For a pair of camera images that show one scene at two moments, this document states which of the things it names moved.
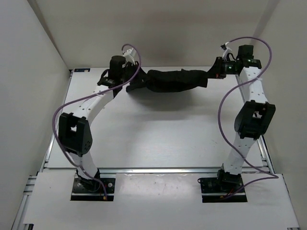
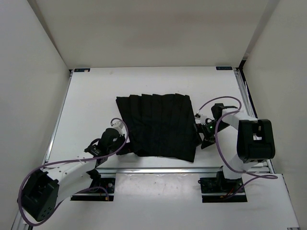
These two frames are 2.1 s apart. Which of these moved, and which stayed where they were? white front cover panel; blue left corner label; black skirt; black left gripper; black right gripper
Moved: black skirt; black right gripper; black left gripper
Stayed: blue left corner label; white front cover panel
